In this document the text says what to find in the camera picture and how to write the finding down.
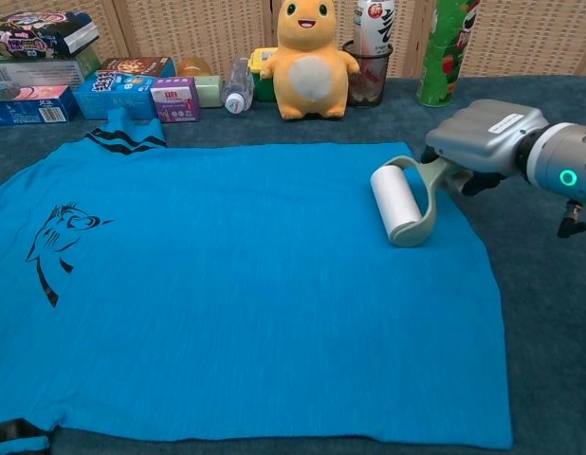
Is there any orange round jar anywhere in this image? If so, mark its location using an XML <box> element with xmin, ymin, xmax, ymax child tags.
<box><xmin>177</xmin><ymin>55</ymin><xmax>212</xmax><ymax>78</ymax></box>

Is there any clear plastic water bottle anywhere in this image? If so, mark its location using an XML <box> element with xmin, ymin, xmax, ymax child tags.
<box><xmin>221</xmin><ymin>56</ymin><xmax>255</xmax><ymax>116</ymax></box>

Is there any brown cookie box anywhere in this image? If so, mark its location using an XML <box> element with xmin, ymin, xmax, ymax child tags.
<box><xmin>99</xmin><ymin>56</ymin><xmax>176</xmax><ymax>80</ymax></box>

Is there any pale green box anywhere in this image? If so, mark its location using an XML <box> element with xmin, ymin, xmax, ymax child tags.
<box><xmin>193</xmin><ymin>74</ymin><xmax>226</xmax><ymax>109</ymax></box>

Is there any small purple box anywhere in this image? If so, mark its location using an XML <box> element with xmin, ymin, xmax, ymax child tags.
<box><xmin>150</xmin><ymin>76</ymin><xmax>202</xmax><ymax>124</ymax></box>

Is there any green container with yellow lid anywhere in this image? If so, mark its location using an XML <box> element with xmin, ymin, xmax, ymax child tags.
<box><xmin>247</xmin><ymin>45</ymin><xmax>281</xmax><ymax>103</ymax></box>

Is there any grey cardboard box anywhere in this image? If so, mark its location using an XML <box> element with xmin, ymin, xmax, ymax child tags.
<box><xmin>0</xmin><ymin>59</ymin><xmax>88</xmax><ymax>90</ymax></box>

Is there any blue and pink biscuit box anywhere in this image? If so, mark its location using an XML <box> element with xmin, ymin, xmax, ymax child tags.
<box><xmin>0</xmin><ymin>83</ymin><xmax>81</xmax><ymax>127</ymax></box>

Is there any yellow plush dragon toy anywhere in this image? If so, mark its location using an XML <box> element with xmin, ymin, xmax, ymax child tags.
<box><xmin>259</xmin><ymin>0</ymin><xmax>362</xmax><ymax>121</ymax></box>

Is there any green Pringles can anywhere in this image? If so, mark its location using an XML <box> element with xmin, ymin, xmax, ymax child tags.
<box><xmin>415</xmin><ymin>0</ymin><xmax>482</xmax><ymax>108</ymax></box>

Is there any blue t-shirt with cat print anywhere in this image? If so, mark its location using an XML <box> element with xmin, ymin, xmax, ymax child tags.
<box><xmin>0</xmin><ymin>107</ymin><xmax>513</xmax><ymax>455</ymax></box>

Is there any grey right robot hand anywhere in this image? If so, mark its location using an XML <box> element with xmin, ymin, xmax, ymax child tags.
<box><xmin>418</xmin><ymin>99</ymin><xmax>551</xmax><ymax>198</ymax></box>

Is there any wicker folding screen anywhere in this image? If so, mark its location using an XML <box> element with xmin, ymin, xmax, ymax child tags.
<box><xmin>0</xmin><ymin>0</ymin><xmax>586</xmax><ymax>80</ymax></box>

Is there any white drink can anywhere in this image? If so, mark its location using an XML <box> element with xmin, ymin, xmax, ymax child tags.
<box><xmin>353</xmin><ymin>0</ymin><xmax>397</xmax><ymax>57</ymax></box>

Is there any black mesh pen cup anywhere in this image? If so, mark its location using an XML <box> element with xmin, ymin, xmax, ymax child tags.
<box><xmin>341</xmin><ymin>39</ymin><xmax>394</xmax><ymax>109</ymax></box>

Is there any dark teal carpet table surface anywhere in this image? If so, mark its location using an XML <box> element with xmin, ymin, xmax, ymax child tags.
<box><xmin>0</xmin><ymin>73</ymin><xmax>586</xmax><ymax>455</ymax></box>

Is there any black snack bag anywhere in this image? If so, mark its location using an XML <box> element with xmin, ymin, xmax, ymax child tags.
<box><xmin>0</xmin><ymin>9</ymin><xmax>101</xmax><ymax>62</ymax></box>

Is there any pale green lint roller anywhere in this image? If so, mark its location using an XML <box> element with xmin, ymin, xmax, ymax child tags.
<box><xmin>370</xmin><ymin>155</ymin><xmax>465</xmax><ymax>248</ymax></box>

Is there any blue cookie box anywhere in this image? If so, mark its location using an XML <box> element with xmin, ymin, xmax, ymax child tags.
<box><xmin>73</xmin><ymin>69</ymin><xmax>157</xmax><ymax>120</ymax></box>

